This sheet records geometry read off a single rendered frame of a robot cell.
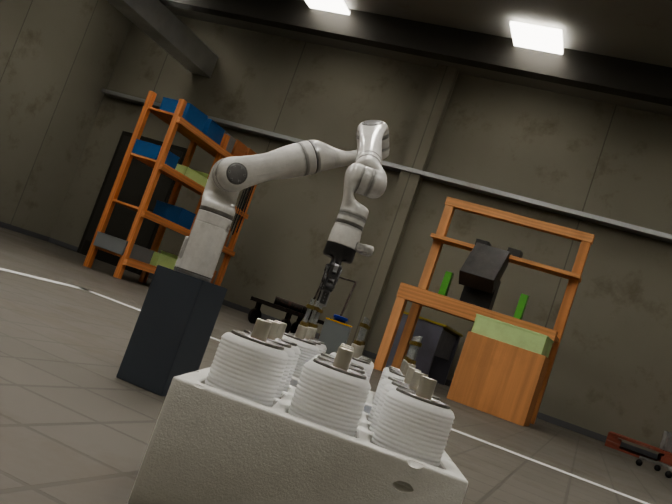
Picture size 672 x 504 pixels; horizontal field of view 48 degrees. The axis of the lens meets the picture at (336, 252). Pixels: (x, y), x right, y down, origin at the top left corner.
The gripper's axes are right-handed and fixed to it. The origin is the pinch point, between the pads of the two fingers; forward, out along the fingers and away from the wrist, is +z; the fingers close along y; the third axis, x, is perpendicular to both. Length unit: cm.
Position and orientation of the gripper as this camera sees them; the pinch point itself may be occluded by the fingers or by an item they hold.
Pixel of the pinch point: (321, 301)
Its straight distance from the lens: 181.7
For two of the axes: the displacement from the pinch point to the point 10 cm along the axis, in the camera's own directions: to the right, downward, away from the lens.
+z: -3.4, 9.4, -0.9
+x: 9.4, 3.5, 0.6
